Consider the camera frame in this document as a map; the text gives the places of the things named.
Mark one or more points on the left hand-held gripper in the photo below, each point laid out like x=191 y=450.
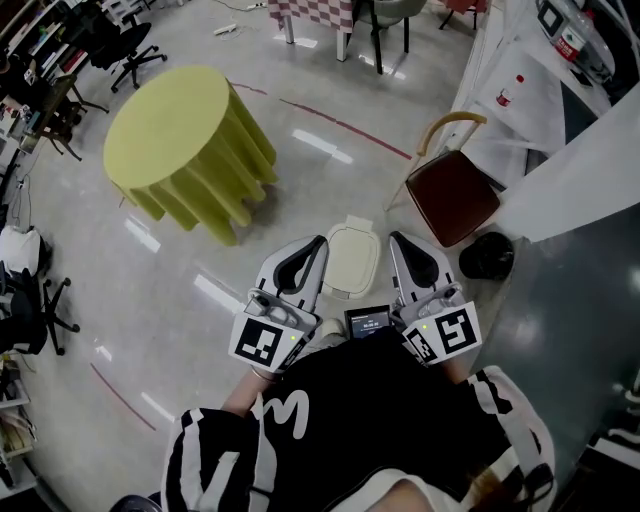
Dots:
x=265 y=341

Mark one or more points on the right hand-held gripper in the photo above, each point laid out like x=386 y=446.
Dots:
x=450 y=330

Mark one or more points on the cream white trash bin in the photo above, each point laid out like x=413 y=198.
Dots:
x=352 y=260

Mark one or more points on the person's left forearm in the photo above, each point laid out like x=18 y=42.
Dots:
x=245 y=395

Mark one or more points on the person's right forearm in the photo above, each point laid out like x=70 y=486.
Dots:
x=455 y=372

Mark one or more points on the black round bin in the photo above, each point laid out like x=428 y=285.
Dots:
x=487 y=257

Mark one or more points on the small black display device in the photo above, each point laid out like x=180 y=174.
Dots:
x=369 y=322

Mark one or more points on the wooden chair with brown seat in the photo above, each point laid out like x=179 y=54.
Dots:
x=450 y=195

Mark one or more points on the person's black and white shirt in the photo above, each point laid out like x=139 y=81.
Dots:
x=370 y=400

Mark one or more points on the white counter panel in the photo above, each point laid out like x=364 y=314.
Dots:
x=575 y=180

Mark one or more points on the small bottle with red cap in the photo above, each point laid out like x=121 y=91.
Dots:
x=507 y=92

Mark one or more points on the round table with yellow-green cloth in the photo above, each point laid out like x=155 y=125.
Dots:
x=165 y=130

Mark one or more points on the table with white cloth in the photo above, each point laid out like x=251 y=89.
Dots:
x=530 y=85

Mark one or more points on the grey-green chair with black legs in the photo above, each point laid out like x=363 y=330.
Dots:
x=395 y=12

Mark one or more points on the white power strip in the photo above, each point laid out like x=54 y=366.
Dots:
x=225 y=30

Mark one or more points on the table with red checkered cloth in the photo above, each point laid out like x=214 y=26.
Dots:
x=310 y=12

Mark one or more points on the red chair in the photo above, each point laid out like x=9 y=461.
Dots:
x=462 y=7

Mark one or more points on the black office chair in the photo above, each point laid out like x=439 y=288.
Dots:
x=30 y=310
x=132 y=45

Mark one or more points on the large clear bottle red label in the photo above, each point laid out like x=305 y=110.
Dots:
x=582 y=42

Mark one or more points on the white box with black square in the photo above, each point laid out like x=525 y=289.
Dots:
x=551 y=17

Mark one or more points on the white bag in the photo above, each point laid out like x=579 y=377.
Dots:
x=20 y=250

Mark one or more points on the dark wooden chair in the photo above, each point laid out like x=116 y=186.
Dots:
x=62 y=110

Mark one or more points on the white storage shelf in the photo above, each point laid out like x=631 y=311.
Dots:
x=12 y=430

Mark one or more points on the bookshelf with books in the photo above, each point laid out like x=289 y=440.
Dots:
x=45 y=35

